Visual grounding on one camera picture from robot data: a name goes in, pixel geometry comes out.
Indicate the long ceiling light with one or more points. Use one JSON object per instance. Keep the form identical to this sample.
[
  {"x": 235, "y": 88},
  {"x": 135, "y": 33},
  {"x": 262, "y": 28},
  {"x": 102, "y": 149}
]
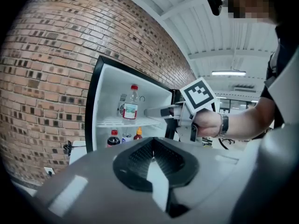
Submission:
[{"x": 229, "y": 73}]

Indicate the silver drink can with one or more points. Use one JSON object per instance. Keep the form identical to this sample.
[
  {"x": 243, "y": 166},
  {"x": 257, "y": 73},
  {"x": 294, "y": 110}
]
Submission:
[{"x": 126, "y": 138}]

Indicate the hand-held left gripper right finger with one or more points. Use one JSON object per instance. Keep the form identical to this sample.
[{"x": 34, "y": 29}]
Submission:
[{"x": 205, "y": 183}]

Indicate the silver wristwatch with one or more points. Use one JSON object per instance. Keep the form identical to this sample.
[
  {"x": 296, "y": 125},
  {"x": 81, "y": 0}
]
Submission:
[{"x": 224, "y": 125}]

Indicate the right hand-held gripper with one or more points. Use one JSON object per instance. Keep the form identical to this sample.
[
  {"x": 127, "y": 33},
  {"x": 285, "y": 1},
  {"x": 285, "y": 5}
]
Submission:
[{"x": 198, "y": 94}]

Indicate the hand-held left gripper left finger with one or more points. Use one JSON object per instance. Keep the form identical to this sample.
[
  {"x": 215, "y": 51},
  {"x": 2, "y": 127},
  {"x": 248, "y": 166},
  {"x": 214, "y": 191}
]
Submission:
[{"x": 98, "y": 183}]

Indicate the person's right forearm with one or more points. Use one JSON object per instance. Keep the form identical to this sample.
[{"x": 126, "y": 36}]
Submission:
[{"x": 252, "y": 120}]

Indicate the black fridge door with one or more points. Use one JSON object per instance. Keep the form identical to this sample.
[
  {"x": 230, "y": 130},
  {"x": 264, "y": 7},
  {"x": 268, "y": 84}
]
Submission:
[{"x": 171, "y": 127}]

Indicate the white wall socket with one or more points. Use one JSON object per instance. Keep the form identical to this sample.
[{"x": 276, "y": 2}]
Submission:
[{"x": 49, "y": 171}]

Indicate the clear bottle with red cap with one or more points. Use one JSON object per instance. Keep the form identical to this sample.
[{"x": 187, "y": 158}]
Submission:
[{"x": 129, "y": 106}]

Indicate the black mini fridge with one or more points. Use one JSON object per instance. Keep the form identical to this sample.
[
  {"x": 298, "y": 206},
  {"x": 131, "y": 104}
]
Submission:
[{"x": 109, "y": 78}]

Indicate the person's black shirt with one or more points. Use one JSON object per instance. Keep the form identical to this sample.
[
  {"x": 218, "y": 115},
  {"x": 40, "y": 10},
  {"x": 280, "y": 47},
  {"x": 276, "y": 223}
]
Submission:
[{"x": 283, "y": 45}]

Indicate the orange capped drink bottle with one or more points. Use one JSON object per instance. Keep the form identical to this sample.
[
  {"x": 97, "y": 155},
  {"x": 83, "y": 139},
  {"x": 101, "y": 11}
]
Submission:
[{"x": 138, "y": 135}]

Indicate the person's right hand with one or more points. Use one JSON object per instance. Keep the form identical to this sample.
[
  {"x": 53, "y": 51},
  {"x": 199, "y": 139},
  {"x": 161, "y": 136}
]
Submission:
[{"x": 208, "y": 123}]

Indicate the dark cola bottle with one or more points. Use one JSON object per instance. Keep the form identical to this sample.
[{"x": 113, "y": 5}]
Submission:
[{"x": 113, "y": 140}]

